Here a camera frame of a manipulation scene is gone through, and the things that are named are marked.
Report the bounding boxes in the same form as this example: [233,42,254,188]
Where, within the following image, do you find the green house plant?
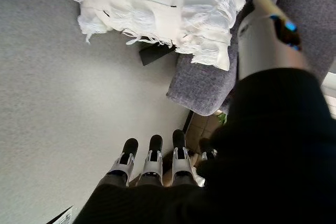
[217,112,228,126]

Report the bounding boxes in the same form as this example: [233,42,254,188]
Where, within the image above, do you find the white fringed cushion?
[64,0,267,71]

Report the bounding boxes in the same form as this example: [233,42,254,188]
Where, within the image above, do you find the grey fabric armchair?
[138,0,336,117]

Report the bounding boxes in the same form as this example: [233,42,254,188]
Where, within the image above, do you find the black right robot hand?
[73,0,336,224]

